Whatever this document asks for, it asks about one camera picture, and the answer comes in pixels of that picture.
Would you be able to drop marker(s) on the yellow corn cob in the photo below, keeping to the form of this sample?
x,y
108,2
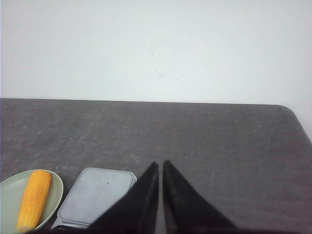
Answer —
x,y
33,200

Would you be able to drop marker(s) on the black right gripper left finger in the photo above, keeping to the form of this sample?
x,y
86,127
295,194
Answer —
x,y
136,212

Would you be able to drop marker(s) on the silver digital kitchen scale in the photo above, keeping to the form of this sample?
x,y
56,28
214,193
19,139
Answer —
x,y
93,193

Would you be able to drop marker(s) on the green oval plate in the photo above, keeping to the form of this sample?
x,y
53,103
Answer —
x,y
11,193

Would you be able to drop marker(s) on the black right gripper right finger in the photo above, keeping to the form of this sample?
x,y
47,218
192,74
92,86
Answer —
x,y
186,211

